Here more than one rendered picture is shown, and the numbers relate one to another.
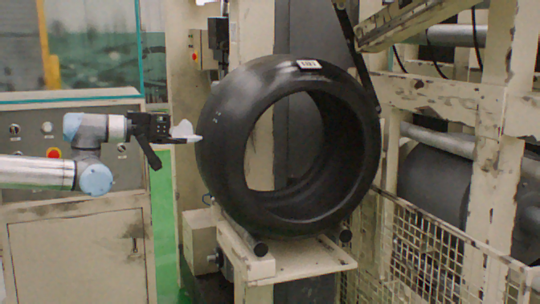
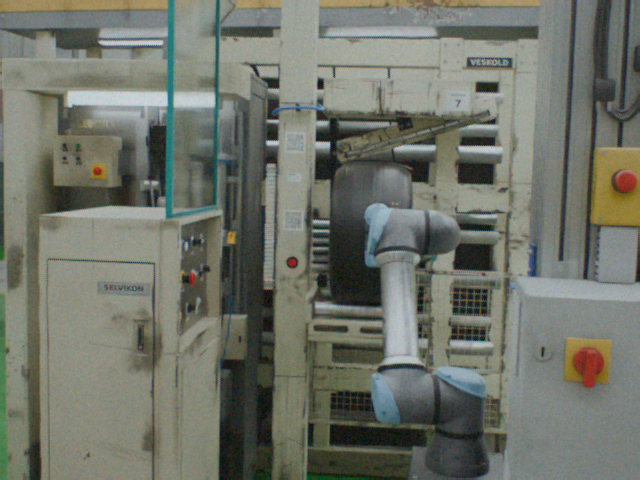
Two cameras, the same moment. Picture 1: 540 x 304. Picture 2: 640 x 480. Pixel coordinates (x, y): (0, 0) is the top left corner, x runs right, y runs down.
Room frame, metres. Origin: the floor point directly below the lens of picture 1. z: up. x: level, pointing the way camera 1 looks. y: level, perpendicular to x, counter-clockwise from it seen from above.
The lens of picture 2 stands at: (0.43, 2.67, 1.41)
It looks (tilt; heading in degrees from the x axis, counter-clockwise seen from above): 5 degrees down; 295
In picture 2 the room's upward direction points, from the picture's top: 2 degrees clockwise
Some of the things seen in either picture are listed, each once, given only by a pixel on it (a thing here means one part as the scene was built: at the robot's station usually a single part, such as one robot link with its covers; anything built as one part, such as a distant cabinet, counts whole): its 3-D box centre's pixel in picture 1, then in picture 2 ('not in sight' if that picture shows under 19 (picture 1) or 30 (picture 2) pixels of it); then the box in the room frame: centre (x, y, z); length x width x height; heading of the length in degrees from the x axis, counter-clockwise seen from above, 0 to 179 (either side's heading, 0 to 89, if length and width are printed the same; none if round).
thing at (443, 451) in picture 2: not in sight; (458, 445); (0.88, 0.93, 0.77); 0.15 x 0.15 x 0.10
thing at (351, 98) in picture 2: not in sight; (398, 100); (1.53, -0.37, 1.71); 0.61 x 0.25 x 0.15; 20
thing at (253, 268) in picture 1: (243, 246); (357, 327); (1.50, 0.08, 0.83); 0.36 x 0.09 x 0.06; 20
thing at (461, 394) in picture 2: not in sight; (457, 397); (0.89, 0.93, 0.88); 0.13 x 0.12 x 0.14; 29
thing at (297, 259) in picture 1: (283, 250); (358, 329); (1.55, -0.05, 0.80); 0.37 x 0.36 x 0.02; 110
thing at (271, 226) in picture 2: not in sight; (272, 226); (1.85, 0.12, 1.19); 0.05 x 0.04 x 0.48; 110
